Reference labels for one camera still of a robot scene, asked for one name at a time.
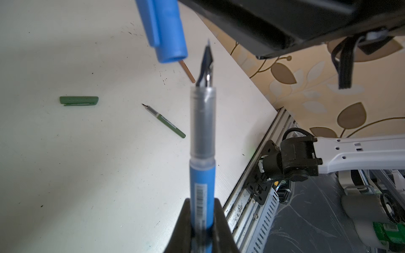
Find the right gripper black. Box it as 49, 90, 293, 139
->
182, 1, 405, 59

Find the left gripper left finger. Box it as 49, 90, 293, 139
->
164, 198, 193, 253

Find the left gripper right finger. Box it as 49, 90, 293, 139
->
212, 198, 240, 253

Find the brown pen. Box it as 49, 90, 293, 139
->
179, 60, 196, 83

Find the blue pen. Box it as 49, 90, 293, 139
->
189, 44, 216, 253

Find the blue pen cap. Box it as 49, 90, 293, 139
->
135, 0, 188, 63

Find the green pen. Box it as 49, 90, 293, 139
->
142, 104, 186, 139

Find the green pen cap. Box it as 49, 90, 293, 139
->
59, 96, 99, 106

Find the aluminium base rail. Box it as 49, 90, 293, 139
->
224, 108, 297, 253

